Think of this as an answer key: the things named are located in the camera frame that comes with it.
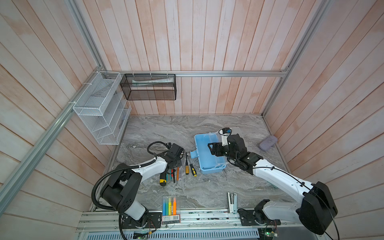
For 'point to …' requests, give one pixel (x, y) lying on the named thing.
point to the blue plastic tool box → (208, 163)
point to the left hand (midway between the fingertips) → (175, 163)
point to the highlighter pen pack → (171, 209)
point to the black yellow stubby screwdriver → (192, 167)
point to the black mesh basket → (149, 86)
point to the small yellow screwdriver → (187, 168)
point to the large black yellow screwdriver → (163, 179)
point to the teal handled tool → (168, 175)
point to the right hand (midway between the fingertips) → (212, 143)
